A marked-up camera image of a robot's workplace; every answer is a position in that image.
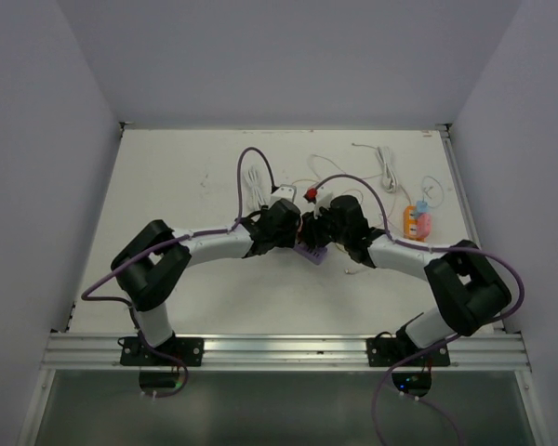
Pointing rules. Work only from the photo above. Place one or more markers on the blue plug on orange strip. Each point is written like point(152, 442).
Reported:
point(421, 208)

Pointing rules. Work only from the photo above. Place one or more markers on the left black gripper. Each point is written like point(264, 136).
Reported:
point(287, 239)

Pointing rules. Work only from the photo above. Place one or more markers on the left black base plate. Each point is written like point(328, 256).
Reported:
point(186, 350)

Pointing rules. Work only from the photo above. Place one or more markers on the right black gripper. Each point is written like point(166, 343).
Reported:
point(310, 232)

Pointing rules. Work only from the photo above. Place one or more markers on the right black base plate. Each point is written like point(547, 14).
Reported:
point(385, 349)

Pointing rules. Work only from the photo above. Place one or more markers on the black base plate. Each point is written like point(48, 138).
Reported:
point(385, 349)
point(186, 350)

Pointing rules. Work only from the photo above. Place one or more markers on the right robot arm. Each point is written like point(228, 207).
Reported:
point(467, 291)

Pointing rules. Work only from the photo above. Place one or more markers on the aluminium mounting rail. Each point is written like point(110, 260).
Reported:
point(282, 353)

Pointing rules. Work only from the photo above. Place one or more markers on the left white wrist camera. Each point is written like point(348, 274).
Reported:
point(283, 192)

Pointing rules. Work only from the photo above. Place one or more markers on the pink plug on orange strip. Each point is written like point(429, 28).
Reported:
point(423, 226)

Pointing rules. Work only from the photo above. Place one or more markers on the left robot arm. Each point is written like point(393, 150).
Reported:
point(150, 266)

